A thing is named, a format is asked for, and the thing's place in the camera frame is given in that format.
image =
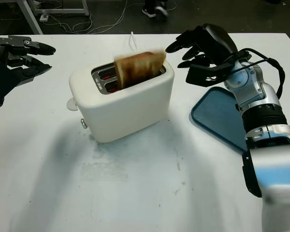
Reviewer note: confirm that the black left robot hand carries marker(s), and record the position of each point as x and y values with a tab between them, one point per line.
21	46

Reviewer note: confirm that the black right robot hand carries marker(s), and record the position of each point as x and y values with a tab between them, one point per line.
215	42

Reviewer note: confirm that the browned toast slice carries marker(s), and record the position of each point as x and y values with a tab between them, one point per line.
140	68

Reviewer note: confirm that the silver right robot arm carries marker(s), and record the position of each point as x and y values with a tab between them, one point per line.
273	157

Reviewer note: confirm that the person in dark trousers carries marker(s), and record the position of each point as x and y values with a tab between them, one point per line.
154	9

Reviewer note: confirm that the white toaster lever knob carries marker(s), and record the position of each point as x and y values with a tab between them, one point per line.
72	105

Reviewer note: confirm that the silver toaster dial knob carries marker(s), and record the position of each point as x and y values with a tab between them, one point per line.
83	123

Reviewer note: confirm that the white two-slot toaster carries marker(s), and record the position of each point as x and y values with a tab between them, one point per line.
125	116

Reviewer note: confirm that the white power strip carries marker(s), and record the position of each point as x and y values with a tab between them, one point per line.
44	18

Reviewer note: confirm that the blue plastic tray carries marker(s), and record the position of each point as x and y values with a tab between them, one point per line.
217	118

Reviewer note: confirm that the white metal frame stand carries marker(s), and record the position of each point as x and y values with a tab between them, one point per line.
31	19

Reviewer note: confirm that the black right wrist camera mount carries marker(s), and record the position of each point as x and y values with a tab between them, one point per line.
203	75

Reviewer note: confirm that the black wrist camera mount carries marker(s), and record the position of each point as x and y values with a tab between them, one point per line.
7	84
203	75

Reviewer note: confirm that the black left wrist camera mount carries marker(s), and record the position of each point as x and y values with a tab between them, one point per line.
7	84

